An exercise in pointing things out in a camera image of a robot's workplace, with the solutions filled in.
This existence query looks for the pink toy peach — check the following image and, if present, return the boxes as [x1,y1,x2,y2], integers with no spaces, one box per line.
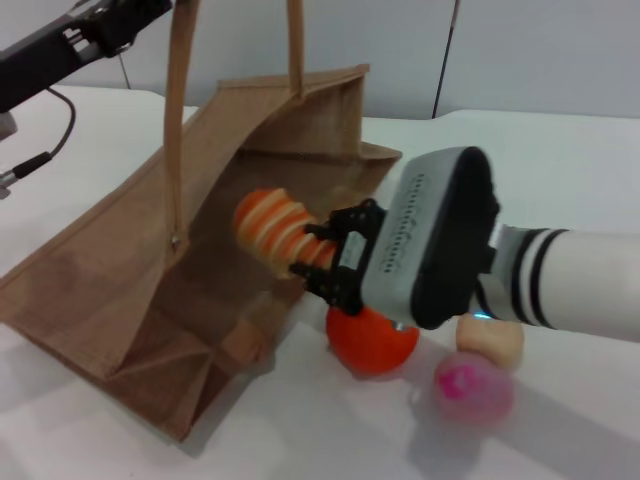
[432,351,516,427]

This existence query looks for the orange toy fruit with stem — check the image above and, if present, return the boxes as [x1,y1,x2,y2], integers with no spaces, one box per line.
[325,305,420,376]

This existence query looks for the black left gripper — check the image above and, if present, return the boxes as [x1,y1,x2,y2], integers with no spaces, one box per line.
[0,0,176,115]

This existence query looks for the beige round bun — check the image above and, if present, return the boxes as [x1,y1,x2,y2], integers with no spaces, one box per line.
[455,313,525,370]

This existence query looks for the brown jute handbag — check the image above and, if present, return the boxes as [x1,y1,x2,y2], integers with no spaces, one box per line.
[0,0,404,445]

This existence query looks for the black cable with plug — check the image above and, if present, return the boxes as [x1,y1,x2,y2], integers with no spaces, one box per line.
[0,87,77,199]

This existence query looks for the orange striped bread loaf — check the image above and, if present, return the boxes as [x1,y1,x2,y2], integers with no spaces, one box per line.
[233,187,337,282]

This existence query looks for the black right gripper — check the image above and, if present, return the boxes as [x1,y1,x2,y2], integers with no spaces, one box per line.
[289,198,387,317]

